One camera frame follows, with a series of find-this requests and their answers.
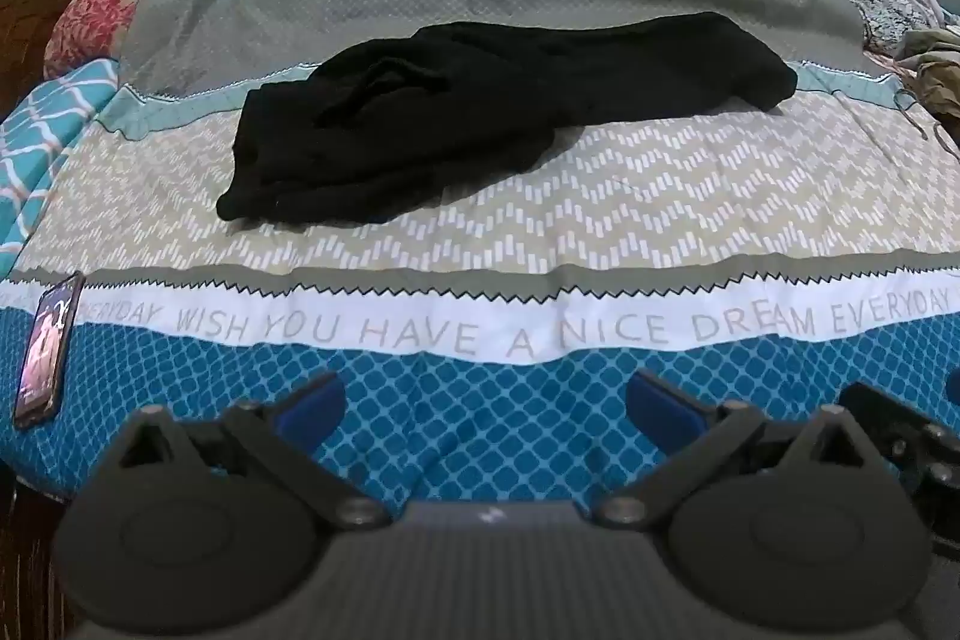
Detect olive green garment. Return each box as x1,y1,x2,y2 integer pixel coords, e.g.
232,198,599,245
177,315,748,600
896,29,960,124

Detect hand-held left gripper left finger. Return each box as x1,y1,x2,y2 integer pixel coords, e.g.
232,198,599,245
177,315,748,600
120,372,392,530

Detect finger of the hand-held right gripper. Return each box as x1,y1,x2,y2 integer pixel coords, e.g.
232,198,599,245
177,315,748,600
836,380,960,540

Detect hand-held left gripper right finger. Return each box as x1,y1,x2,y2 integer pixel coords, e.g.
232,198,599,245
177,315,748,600
596,368,852,530

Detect black pants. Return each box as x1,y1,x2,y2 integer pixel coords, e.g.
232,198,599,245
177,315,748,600
216,12,798,226

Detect patterned teal grey bedsheet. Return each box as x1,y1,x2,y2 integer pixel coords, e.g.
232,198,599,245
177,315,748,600
0,0,960,513

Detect black smartphone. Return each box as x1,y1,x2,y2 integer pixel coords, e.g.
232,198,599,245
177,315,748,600
13,271,85,431

